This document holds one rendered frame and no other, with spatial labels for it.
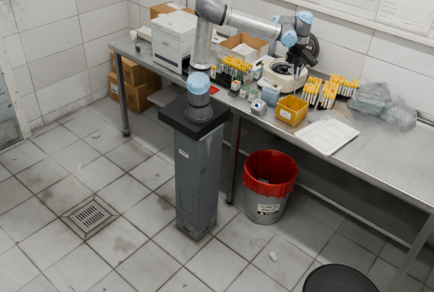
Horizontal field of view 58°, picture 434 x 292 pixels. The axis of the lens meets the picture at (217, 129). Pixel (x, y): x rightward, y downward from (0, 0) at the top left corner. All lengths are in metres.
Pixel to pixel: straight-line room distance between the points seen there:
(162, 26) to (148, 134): 1.23
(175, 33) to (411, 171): 1.54
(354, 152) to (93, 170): 1.99
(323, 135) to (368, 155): 0.25
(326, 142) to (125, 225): 1.46
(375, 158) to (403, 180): 0.18
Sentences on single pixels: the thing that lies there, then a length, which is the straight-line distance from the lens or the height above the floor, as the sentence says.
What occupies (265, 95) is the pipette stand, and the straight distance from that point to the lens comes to 2.33.
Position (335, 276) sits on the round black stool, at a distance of 1.89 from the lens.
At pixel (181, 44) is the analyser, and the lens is 2.50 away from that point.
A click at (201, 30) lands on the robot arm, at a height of 1.39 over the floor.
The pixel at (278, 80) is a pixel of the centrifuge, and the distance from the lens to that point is 2.45.
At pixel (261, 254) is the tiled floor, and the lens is 2.67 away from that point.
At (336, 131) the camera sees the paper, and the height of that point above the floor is 0.89.
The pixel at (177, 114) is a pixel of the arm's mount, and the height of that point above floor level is 0.94.
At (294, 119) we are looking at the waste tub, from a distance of 2.19.
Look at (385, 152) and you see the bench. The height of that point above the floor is 0.87.
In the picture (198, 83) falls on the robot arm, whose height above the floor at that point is 1.16.
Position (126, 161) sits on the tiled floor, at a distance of 3.25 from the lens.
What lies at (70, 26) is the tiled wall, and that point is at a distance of 3.59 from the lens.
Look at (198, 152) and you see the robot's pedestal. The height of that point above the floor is 0.79.
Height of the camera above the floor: 2.17
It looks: 38 degrees down
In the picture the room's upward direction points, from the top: 4 degrees clockwise
